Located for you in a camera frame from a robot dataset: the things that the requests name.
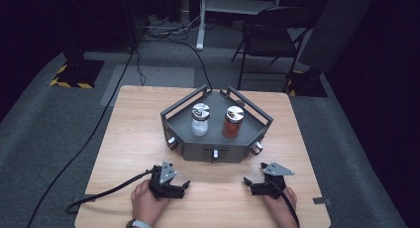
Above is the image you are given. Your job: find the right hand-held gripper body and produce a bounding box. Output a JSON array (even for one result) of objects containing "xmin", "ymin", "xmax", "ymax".
[{"xmin": 251, "ymin": 162, "xmax": 295, "ymax": 200}]

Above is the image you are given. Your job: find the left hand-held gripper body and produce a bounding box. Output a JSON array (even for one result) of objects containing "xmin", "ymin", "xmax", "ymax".
[{"xmin": 148, "ymin": 160, "xmax": 186, "ymax": 200}]

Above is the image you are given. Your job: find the dark grey corner rack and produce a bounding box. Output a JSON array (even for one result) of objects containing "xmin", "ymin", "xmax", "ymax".
[{"xmin": 159, "ymin": 84, "xmax": 274, "ymax": 165}]

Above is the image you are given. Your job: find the white spice jar silver lid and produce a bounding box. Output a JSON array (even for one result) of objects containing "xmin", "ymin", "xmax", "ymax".
[{"xmin": 190, "ymin": 102, "xmax": 211, "ymax": 137}]

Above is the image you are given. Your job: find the orange spice jar silver lid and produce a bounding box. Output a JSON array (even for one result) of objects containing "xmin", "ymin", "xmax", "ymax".
[{"xmin": 222, "ymin": 105, "xmax": 246, "ymax": 140}]

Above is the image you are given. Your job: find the person's left hand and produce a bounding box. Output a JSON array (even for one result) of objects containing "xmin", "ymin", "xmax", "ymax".
[{"xmin": 131, "ymin": 178, "xmax": 171, "ymax": 226}]

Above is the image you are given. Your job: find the person's right hand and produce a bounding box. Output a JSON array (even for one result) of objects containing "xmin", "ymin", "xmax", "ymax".
[{"xmin": 263, "ymin": 186, "xmax": 300, "ymax": 228}]

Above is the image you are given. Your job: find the white wristwatch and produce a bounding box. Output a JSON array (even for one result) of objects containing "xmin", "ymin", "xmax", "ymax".
[{"xmin": 125, "ymin": 218, "xmax": 154, "ymax": 228}]

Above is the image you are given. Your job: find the grey tape strip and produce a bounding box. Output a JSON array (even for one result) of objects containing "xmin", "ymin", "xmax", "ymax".
[{"xmin": 312, "ymin": 196, "xmax": 332, "ymax": 206}]

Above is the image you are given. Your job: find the black yellow-striped stand base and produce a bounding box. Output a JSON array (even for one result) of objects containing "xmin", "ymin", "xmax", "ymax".
[
  {"xmin": 286, "ymin": 68, "xmax": 328, "ymax": 98},
  {"xmin": 49, "ymin": 58, "xmax": 105, "ymax": 89}
]

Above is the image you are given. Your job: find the black folding chair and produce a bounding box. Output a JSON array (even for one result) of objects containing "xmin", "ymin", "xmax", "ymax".
[{"xmin": 231, "ymin": 6, "xmax": 315, "ymax": 92}]

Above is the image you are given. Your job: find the grey padded panel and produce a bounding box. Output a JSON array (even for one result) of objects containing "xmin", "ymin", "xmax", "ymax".
[{"xmin": 298, "ymin": 0, "xmax": 379, "ymax": 73}]

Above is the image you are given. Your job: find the white metal stand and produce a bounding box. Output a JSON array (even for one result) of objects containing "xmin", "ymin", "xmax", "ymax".
[{"xmin": 195, "ymin": 0, "xmax": 284, "ymax": 52}]

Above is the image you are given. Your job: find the right hand-held gripper cable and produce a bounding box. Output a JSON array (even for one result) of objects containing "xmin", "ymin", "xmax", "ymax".
[{"xmin": 268, "ymin": 179, "xmax": 301, "ymax": 228}]

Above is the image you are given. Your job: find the hand-held gripper cable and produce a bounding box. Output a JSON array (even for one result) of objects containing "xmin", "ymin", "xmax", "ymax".
[
  {"xmin": 268, "ymin": 179, "xmax": 301, "ymax": 228},
  {"xmin": 65, "ymin": 168, "xmax": 157, "ymax": 215}
]

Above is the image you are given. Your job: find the left hand-held gripper cable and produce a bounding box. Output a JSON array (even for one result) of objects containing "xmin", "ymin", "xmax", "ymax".
[{"xmin": 65, "ymin": 168, "xmax": 157, "ymax": 215}]

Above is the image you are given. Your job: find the long black floor cable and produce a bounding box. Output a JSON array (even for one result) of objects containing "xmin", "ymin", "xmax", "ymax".
[{"xmin": 25, "ymin": 46, "xmax": 137, "ymax": 228}]

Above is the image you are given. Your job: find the curved black floor cable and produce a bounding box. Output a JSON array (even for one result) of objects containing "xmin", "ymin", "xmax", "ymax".
[{"xmin": 142, "ymin": 39, "xmax": 213, "ymax": 90}]

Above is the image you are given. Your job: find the bundle of floor cables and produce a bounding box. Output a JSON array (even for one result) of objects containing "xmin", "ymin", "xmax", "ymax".
[{"xmin": 143, "ymin": 14, "xmax": 202, "ymax": 38}]

